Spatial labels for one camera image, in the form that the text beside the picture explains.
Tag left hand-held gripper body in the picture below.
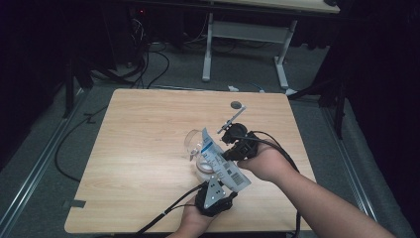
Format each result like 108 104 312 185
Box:
195 175 232 217

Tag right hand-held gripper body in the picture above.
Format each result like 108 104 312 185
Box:
217 104 262 162

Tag white and blue milk carton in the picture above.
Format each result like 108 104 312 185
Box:
200 127 252 193

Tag clear glass jar with lid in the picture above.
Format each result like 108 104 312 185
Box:
183 129 216 182

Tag person's right hand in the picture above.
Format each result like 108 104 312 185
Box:
237 142 296 184

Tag person's left hand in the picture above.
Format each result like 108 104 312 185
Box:
177 197 219 236

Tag black metal stand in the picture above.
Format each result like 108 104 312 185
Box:
62 59 95 119
290 75 348 140

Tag white-legged desk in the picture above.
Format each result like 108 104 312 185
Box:
201 0 341 97

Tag black device with red light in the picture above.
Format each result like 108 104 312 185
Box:
128 6 148 21

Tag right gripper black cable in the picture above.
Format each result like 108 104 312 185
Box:
231 130 302 238

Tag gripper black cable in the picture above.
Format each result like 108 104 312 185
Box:
231 130 302 238
135 181 207 236

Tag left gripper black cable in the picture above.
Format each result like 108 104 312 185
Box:
135 181 207 236

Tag looped black floor cable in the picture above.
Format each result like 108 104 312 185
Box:
147 50 171 89

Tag bundle of black cables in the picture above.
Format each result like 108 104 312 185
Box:
125 18 150 88

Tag long black floor cable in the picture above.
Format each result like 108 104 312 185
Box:
53 105 110 182

